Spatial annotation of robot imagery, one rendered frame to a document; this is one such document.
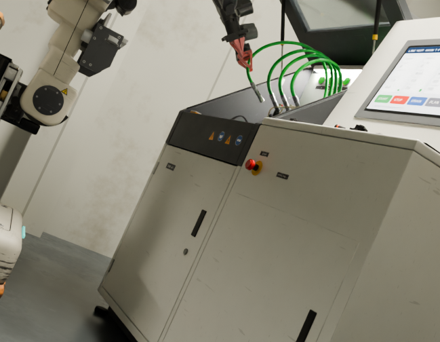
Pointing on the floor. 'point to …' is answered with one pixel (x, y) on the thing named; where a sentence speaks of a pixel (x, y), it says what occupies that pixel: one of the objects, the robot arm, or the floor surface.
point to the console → (329, 233)
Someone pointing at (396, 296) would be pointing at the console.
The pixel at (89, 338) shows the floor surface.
